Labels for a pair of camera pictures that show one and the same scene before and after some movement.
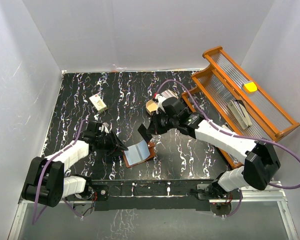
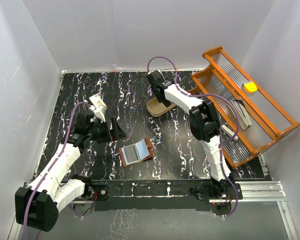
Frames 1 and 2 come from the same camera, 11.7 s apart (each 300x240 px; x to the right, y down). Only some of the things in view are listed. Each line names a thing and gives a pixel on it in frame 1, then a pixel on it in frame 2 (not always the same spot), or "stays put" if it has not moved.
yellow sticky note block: (251, 86) stays put
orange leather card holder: (139, 153) stays put
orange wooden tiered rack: (223, 94) stays put
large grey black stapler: (239, 109) stays put
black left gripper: (116, 146) -> (116, 133)
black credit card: (142, 131) -> (130, 153)
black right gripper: (154, 128) -> (162, 99)
